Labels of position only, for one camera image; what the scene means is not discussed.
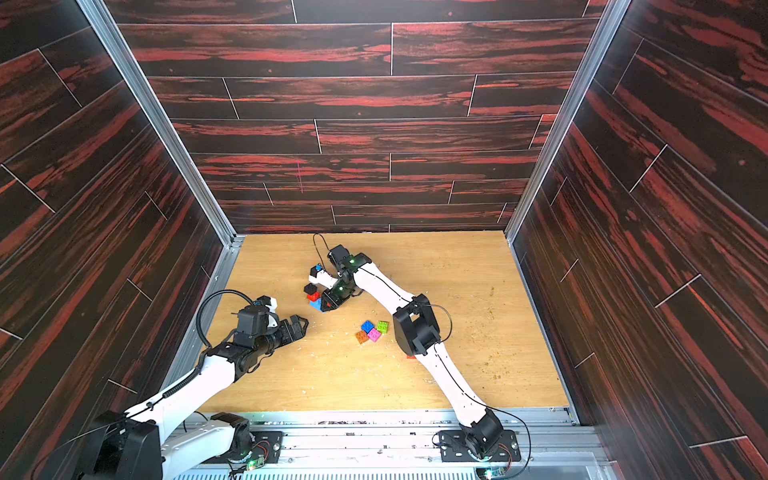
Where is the orange brown lego brick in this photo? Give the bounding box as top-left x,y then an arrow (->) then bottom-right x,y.
355,330 -> 369,344

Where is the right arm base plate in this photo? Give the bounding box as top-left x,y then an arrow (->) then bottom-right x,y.
432,430 -> 522,463

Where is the aluminium front rail frame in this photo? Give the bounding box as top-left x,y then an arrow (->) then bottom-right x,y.
180,407 -> 620,479

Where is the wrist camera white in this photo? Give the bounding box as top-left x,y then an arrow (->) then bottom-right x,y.
309,265 -> 338,289
255,295 -> 278,313

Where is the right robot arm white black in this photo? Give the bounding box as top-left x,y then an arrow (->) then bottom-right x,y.
308,245 -> 503,460

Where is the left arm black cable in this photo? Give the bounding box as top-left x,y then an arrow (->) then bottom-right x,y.
29,289 -> 256,469

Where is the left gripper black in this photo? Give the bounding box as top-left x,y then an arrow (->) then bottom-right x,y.
254,314 -> 309,358

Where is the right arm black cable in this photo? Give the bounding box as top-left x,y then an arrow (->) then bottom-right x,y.
311,232 -> 332,268

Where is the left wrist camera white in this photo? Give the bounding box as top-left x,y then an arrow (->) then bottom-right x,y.
255,295 -> 278,313

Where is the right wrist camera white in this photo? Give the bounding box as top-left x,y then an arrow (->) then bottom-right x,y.
309,265 -> 338,289

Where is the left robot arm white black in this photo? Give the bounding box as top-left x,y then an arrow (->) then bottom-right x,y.
72,300 -> 309,479

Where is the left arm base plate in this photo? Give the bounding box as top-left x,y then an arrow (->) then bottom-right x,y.
230,431 -> 285,469

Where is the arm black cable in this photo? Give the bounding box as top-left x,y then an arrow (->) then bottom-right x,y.
311,232 -> 332,268
29,289 -> 256,469

